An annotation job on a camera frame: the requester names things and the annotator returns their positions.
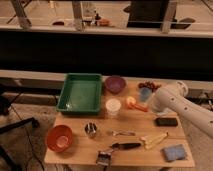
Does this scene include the red chili pepper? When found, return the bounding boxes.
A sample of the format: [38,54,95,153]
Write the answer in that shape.
[131,103,148,112]

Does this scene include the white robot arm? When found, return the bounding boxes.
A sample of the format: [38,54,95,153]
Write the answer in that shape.
[150,81,213,138]

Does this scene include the purple bowl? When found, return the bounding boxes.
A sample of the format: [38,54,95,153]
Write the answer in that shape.
[104,76,126,94]

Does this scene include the orange bowl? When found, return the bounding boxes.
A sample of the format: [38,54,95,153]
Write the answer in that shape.
[45,125,73,153]

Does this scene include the white plastic cup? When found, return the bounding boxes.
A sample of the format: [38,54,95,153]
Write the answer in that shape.
[105,98,121,116]

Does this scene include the green plastic tray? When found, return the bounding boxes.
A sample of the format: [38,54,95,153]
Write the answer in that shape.
[56,73,102,115]

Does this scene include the orange round toy fruit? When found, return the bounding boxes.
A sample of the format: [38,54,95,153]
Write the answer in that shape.
[126,96,136,109]

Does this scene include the blue plastic cup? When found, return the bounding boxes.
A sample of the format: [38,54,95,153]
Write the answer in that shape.
[139,87,152,102]

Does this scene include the dark red grapes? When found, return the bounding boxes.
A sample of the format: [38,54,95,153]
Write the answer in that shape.
[138,81,161,92]

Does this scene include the small metal cup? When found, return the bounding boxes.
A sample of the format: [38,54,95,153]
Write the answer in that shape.
[85,123,97,138]

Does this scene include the black phone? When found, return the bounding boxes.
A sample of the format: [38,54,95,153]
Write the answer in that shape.
[155,118,178,127]

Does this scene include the blue sponge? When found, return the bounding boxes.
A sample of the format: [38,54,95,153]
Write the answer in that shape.
[162,144,187,162]

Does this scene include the black handled brush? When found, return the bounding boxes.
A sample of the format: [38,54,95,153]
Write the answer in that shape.
[96,143,141,166]

